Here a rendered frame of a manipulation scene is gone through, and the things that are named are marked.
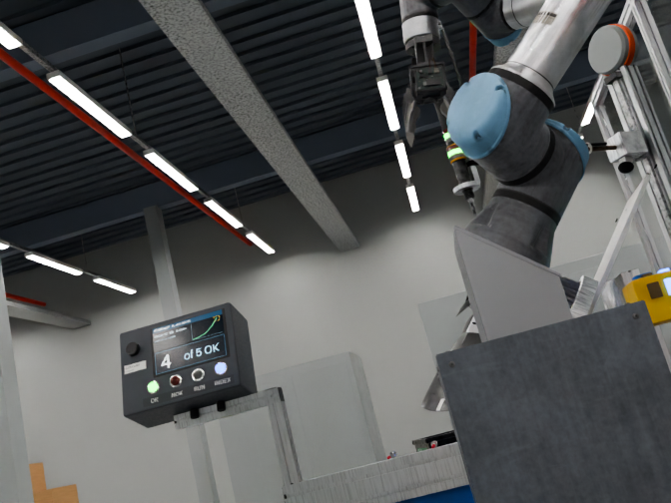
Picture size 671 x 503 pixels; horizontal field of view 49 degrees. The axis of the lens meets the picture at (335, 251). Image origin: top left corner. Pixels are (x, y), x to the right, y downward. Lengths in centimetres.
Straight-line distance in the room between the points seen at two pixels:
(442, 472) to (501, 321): 46
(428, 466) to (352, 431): 760
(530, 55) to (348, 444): 813
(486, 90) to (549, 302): 33
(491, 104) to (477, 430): 47
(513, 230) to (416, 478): 57
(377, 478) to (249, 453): 790
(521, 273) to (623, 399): 23
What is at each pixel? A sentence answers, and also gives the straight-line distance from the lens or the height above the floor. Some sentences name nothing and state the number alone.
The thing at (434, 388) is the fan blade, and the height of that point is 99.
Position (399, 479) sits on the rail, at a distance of 152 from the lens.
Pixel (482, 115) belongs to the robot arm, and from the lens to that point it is 113.
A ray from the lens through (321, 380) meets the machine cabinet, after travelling 917.
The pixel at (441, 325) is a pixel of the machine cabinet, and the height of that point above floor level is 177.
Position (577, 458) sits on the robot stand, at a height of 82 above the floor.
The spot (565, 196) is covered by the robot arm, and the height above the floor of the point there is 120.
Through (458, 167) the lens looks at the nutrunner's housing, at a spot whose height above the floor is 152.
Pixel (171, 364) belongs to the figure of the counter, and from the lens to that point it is 159.
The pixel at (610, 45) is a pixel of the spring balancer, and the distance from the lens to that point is 255.
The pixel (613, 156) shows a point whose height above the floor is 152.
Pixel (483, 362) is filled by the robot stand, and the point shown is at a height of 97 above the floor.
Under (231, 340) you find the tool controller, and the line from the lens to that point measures 155.
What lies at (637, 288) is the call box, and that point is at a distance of 152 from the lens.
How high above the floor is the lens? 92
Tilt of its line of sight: 14 degrees up
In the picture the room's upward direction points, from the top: 14 degrees counter-clockwise
